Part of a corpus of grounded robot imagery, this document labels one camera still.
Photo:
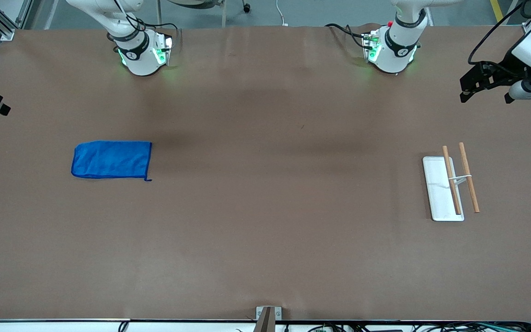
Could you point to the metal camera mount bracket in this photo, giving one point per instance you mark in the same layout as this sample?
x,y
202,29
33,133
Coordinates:
x,y
268,316

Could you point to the office chair base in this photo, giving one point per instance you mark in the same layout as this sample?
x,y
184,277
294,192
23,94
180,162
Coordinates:
x,y
201,4

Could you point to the white towel rack base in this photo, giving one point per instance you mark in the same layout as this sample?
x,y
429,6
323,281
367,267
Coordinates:
x,y
438,193

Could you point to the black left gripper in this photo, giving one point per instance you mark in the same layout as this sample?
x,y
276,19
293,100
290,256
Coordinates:
x,y
508,68

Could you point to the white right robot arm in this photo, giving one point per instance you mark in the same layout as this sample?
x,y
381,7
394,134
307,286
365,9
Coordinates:
x,y
138,57

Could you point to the blue microfibre towel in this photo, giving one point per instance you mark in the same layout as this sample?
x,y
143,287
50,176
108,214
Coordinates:
x,y
111,159

